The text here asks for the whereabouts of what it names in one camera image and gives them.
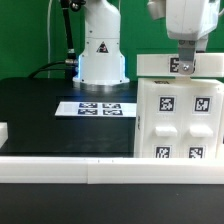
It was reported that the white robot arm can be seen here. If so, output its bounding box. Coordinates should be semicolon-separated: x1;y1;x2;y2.
73;0;221;89

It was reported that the white cabinet body box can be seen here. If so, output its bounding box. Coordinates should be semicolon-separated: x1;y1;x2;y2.
134;78;224;158

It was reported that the white cabinet top block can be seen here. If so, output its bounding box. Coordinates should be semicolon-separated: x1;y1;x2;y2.
137;53;224;78

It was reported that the white U-shaped fence frame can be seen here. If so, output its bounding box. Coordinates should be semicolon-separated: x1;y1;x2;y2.
0;156;224;184

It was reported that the white marker base plate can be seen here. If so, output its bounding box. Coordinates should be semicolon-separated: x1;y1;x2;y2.
55;102;136;118

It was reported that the black cable bundle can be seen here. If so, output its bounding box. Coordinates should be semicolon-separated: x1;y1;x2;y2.
27;0;87;80

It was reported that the white thin cable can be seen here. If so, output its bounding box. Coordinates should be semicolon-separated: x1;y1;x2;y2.
46;0;54;80

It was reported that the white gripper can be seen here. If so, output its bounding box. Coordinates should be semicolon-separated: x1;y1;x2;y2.
166;0;221;75

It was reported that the white door panel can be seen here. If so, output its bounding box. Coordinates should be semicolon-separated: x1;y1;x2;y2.
180;87;223;159
142;87;181;158

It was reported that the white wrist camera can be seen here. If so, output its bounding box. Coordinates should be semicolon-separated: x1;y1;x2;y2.
147;0;166;20

